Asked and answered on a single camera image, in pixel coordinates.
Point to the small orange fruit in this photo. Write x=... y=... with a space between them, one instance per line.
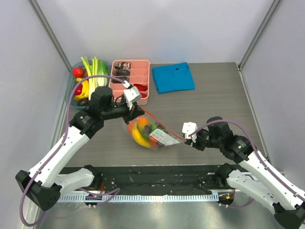
x=129 y=128

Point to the clear zip top bag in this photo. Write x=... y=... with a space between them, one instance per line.
x=167 y=137

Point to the blue folded cloth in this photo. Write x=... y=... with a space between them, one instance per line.
x=172 y=78

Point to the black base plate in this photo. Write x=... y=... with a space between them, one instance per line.
x=162 y=180

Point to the red apple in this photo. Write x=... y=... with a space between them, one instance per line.
x=77 y=72

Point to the purple grape bunch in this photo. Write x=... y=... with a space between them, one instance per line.
x=149 y=128

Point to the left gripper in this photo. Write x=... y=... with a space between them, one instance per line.
x=130 y=114

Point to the green orange mango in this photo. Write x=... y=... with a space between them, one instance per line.
x=143 y=123

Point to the yellow banana bunch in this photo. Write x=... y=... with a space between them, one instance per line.
x=85 y=91

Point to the red strawberry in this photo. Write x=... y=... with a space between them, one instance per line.
x=78 y=90

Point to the green lettuce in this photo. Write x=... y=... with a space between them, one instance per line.
x=102 y=70

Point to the dark sushi roll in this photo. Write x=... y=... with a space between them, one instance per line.
x=120 y=78
x=122 y=72
x=123 y=65

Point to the perforated cable rail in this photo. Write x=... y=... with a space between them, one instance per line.
x=82 y=197

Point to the green celery stalks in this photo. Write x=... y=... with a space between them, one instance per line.
x=91 y=70

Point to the dark brown avocado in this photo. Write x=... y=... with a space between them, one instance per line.
x=83 y=102

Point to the orange carrot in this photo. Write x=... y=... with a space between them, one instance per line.
x=155 y=144

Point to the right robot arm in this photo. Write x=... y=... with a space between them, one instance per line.
x=270 y=188

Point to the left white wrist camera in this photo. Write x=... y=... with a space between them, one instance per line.
x=131 y=94

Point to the pink divided tray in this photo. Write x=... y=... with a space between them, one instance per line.
x=139 y=73

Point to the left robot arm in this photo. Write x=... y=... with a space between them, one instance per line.
x=43 y=184

